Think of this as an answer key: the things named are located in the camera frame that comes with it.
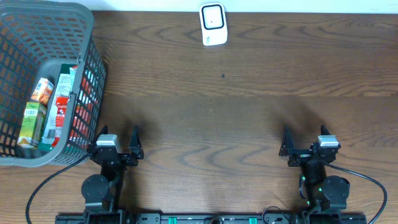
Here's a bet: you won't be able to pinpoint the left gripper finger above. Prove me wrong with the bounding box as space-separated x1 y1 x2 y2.
98 125 108 136
129 126 144 159

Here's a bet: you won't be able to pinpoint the grey plastic laundry basket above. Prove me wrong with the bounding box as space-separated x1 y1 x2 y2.
1 1 106 167

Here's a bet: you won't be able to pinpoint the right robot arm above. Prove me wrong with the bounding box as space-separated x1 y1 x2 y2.
279 125 350 223

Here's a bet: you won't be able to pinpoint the green white snack bag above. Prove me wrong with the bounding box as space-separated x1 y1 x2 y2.
39 64 78 151

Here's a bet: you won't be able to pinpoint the white barcode scanner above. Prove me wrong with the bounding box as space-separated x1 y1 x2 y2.
199 2 228 46

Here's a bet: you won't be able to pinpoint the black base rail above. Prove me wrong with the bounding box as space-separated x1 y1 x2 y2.
55 212 368 224

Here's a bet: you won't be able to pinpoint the green juice carton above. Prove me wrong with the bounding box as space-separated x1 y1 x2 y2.
17 102 47 149

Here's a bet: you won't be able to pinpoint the orange juice carton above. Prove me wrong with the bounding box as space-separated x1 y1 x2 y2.
31 78 54 106

